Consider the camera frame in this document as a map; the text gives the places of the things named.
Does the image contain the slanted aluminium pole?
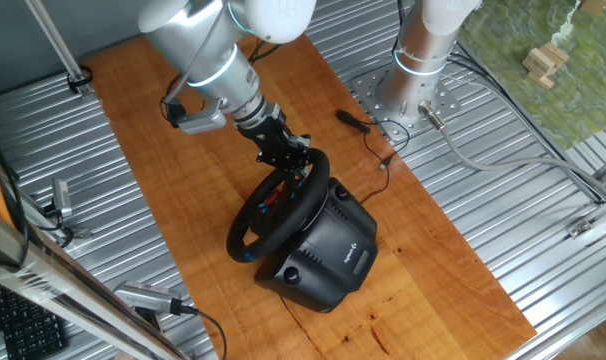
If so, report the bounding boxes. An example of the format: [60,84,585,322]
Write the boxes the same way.
[25,0,95,96]

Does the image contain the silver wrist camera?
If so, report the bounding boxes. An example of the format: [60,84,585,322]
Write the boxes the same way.
[175,97,229,135]

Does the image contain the small metal bracket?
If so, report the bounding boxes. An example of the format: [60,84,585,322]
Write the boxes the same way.
[566,218,592,239]

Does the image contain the black camera cable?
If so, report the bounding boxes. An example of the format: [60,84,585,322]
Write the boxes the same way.
[180,303,229,360]

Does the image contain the black racing steering wheel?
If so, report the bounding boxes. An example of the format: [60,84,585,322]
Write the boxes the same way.
[226,148,332,265]

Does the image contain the small silver camera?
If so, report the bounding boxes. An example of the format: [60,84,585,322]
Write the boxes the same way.
[51,178,74,219]

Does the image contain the ribbed silver camera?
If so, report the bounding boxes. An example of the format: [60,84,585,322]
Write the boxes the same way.
[113,281,184,316]

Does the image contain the thick grey robot cable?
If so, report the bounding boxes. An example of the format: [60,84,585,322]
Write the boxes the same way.
[417,99,606,201]

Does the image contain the green patterned mat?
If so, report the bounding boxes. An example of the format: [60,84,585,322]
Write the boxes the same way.
[455,0,606,151]

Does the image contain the long wooden board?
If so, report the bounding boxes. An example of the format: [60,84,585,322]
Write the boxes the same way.
[82,32,538,360]

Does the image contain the black cable bundle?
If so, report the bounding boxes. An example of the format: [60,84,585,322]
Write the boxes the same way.
[447,39,606,202]

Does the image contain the thin black USB cable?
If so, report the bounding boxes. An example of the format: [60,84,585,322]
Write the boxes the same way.
[336,109,412,204]

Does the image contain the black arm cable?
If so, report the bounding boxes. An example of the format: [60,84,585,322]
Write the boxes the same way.
[160,39,280,129]

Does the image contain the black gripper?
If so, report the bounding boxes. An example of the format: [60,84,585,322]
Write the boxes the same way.
[236,110,313,176]

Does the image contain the black keyboard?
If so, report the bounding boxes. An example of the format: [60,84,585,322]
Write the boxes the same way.
[0,287,68,360]

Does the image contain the black wheel base housing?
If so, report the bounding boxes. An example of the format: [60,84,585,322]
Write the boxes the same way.
[254,177,379,315]

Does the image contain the silver robot mounting plate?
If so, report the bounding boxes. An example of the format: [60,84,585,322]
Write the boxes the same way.
[350,64,462,144]

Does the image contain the stacked wooden blocks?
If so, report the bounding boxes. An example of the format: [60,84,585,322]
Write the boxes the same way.
[521,42,570,90]

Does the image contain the aluminium frame beam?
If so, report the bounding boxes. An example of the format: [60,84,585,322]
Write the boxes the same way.
[0,204,189,360]

